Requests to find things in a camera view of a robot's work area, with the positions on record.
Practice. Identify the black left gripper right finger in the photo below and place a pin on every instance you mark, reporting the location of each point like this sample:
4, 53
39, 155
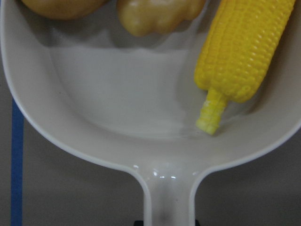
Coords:
197, 222

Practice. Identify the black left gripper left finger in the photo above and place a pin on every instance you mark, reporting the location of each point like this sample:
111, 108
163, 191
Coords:
139, 223

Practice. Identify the beige plastic dustpan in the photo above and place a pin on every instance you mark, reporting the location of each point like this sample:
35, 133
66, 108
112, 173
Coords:
131, 104

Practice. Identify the yellow toy corn cob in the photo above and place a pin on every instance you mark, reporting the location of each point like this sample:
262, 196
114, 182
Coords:
237, 53

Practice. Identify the tan toy ginger root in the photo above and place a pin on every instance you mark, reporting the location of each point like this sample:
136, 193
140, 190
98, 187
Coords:
142, 17

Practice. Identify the brown toy potato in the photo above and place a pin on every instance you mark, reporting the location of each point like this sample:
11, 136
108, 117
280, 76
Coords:
63, 9

